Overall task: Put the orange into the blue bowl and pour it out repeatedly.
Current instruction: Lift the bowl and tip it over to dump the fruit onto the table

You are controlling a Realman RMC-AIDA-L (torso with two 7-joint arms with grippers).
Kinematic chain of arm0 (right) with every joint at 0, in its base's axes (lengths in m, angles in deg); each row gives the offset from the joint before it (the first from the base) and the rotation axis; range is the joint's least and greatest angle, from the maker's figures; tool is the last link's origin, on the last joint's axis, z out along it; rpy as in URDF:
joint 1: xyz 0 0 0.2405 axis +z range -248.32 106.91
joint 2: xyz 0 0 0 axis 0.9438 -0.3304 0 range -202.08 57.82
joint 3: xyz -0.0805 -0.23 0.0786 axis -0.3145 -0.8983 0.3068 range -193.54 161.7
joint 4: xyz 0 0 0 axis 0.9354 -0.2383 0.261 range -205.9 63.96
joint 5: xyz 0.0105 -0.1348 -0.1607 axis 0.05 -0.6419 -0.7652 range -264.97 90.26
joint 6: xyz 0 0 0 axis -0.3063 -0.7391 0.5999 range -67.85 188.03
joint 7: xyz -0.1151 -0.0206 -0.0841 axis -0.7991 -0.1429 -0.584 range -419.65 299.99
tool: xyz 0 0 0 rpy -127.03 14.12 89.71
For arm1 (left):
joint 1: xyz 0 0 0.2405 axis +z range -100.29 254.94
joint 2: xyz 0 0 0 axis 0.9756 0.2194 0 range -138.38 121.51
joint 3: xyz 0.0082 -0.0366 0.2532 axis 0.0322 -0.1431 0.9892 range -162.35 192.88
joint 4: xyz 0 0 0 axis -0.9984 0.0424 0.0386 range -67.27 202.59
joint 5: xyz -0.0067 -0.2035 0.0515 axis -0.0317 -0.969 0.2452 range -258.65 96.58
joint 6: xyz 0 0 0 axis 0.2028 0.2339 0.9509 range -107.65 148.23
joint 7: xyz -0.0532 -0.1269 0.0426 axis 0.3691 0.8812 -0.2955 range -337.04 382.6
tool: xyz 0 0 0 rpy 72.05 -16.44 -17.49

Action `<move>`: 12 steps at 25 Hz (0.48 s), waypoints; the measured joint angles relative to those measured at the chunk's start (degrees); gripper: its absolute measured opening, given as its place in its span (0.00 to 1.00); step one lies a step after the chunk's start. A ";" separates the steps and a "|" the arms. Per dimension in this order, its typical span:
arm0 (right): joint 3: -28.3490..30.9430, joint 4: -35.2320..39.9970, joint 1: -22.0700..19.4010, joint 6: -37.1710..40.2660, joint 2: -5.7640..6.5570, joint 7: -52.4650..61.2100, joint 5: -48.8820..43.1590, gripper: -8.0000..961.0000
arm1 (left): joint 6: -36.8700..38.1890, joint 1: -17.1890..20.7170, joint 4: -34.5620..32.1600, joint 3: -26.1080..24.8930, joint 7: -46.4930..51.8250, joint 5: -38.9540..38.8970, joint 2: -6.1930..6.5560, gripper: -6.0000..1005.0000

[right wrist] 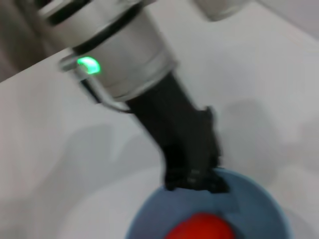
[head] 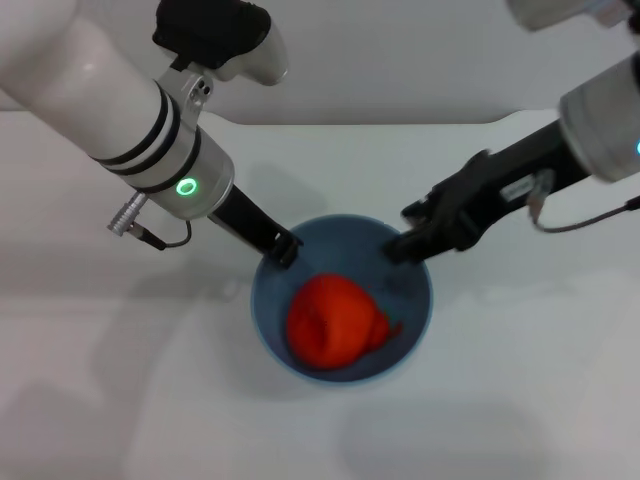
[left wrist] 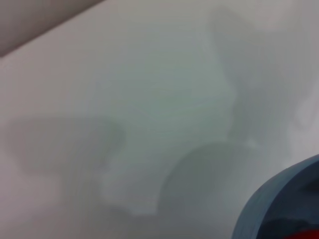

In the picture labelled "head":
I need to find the orange fruit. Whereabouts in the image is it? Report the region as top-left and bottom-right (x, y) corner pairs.
(286, 272), (404, 371)

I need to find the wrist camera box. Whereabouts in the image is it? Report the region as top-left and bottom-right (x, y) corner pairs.
(504, 0), (640, 33)
(151, 0), (291, 88)

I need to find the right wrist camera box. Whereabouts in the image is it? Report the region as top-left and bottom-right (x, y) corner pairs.
(504, 0), (640, 33)

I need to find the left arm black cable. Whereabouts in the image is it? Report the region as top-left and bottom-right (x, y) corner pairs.
(105, 192), (194, 251)

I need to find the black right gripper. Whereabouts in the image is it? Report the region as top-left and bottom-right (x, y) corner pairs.
(382, 119), (592, 264)

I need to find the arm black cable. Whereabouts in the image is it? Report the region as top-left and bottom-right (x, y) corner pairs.
(527, 169), (640, 234)
(105, 192), (194, 251)

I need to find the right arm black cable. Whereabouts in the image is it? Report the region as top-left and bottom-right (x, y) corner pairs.
(527, 169), (640, 234)

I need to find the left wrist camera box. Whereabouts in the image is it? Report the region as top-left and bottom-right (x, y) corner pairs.
(151, 0), (291, 88)

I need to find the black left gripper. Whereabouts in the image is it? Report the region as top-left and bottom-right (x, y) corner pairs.
(207, 183), (305, 269)

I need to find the blue bowl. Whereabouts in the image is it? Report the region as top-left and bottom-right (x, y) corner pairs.
(249, 213), (433, 385)

